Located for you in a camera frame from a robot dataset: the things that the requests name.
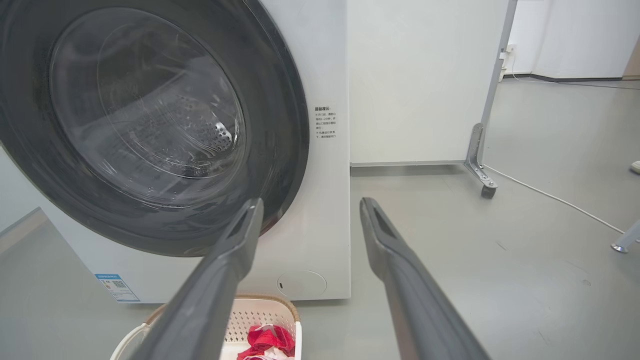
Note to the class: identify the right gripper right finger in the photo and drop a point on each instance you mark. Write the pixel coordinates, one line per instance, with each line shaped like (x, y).
(415, 300)

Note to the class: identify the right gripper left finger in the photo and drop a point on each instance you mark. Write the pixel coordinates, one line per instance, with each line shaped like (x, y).
(210, 300)

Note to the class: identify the cream perforated laundry basket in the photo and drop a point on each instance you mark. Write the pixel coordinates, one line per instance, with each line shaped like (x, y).
(270, 315)

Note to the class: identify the red and white garment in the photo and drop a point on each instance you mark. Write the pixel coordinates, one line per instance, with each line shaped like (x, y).
(267, 340)

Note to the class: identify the blue energy label sticker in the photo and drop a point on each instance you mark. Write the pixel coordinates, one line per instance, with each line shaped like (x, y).
(118, 288)

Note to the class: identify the white front-load washing machine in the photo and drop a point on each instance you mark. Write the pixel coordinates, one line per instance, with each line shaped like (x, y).
(325, 225)

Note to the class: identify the metal panel foot with caster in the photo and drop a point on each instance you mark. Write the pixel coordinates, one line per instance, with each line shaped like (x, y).
(477, 165)

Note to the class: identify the black round washer door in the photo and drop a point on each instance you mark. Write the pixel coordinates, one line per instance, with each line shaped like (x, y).
(270, 125)

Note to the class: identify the small printed text sticker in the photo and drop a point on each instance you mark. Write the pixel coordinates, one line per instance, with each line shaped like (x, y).
(325, 122)

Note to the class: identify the chrome furniture leg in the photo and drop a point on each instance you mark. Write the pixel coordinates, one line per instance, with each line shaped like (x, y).
(627, 239)

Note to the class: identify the white partition panel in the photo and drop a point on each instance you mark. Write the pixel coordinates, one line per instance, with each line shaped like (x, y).
(10, 200)
(425, 75)

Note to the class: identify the white shoe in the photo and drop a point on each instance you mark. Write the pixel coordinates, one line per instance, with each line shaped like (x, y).
(636, 167)

